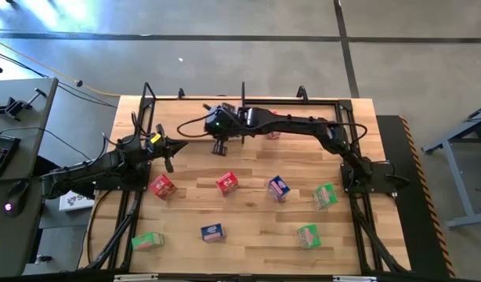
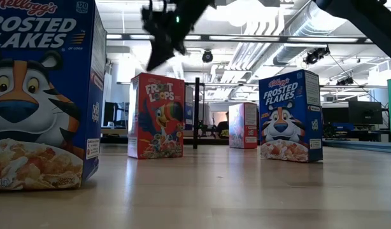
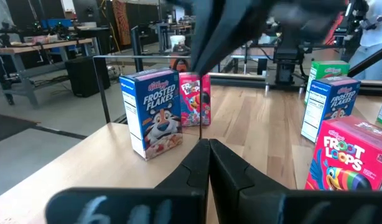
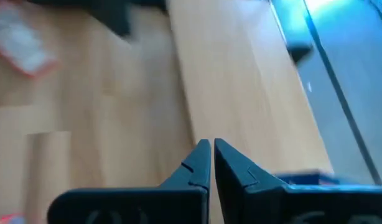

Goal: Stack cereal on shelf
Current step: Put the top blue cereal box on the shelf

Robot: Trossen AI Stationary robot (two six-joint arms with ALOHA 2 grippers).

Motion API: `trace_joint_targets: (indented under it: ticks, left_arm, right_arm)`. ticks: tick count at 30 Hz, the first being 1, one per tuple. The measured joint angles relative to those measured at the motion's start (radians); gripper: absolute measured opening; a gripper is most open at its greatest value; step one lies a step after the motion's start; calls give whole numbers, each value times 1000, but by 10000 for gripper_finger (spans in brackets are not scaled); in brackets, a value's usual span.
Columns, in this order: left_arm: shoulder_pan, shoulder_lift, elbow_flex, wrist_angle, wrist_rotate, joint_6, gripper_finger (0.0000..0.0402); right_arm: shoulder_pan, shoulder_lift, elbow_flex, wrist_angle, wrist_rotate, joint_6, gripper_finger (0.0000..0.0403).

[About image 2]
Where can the white ceiling light strip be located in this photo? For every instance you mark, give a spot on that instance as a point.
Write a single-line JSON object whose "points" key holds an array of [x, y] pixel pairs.
{"points": [[192, 37], [114, 36], [323, 39], [246, 37]]}

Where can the blue Frosted Flakes cereal box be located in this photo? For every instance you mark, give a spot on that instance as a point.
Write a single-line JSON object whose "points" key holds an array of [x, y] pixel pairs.
{"points": [[288, 127], [39, 95]]}

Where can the black track light cluster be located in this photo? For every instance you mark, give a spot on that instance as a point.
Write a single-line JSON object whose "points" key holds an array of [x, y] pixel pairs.
{"points": [[345, 81], [315, 56]]}

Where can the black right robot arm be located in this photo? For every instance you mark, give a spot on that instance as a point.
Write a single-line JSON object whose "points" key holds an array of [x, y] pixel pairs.
{"points": [[367, 19]]}

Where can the person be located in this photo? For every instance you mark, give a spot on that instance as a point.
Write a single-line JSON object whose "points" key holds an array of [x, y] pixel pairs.
{"points": [[222, 128]]}

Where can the silver ventilation duct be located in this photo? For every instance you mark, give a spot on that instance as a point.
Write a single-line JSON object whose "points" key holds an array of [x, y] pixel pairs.
{"points": [[297, 47]]}

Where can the red Froot Loops cereal box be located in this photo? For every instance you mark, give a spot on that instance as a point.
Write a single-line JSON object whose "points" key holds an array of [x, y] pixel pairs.
{"points": [[243, 127], [157, 121]]}

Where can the black ceiling spotlight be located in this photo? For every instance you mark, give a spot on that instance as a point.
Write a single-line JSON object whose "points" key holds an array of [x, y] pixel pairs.
{"points": [[207, 56]]}

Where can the black computer monitor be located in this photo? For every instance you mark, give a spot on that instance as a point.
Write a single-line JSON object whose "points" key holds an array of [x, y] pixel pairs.
{"points": [[365, 113], [335, 115], [109, 114]]}

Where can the black shelf divider bar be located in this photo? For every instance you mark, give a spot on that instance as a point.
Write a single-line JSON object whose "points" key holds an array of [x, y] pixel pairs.
{"points": [[196, 111]]}

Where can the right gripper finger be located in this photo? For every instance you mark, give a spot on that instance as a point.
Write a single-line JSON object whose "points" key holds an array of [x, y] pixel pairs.
{"points": [[160, 54], [154, 19]]}

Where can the blue mat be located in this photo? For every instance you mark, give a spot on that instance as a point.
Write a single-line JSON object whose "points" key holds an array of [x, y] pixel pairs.
{"points": [[358, 146]]}

